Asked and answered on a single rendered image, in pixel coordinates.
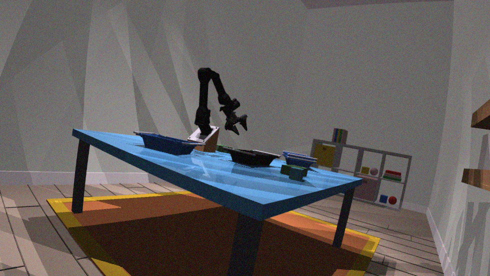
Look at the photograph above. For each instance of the green rectangular block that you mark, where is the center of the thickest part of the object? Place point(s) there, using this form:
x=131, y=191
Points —
x=285, y=169
x=220, y=148

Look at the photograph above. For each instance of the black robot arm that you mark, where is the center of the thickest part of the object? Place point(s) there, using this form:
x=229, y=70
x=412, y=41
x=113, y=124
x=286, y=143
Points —
x=202, y=117

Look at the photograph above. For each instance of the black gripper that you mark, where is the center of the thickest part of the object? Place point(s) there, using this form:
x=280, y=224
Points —
x=241, y=119

